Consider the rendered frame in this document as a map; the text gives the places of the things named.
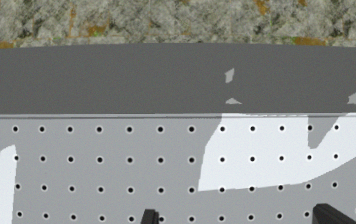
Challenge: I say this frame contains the grey perforated base plate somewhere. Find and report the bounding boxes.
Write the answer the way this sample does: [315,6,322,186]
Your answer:
[0,113,356,224]

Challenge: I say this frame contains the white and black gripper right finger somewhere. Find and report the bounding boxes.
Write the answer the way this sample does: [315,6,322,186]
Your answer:
[312,203,356,224]

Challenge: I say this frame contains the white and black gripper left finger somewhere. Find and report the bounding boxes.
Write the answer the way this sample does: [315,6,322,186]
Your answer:
[140,209,159,224]

